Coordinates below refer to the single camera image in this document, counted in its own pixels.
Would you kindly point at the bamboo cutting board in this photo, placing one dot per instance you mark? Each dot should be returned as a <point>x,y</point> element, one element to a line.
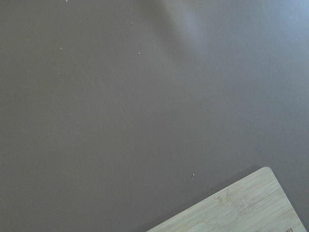
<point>255,203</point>

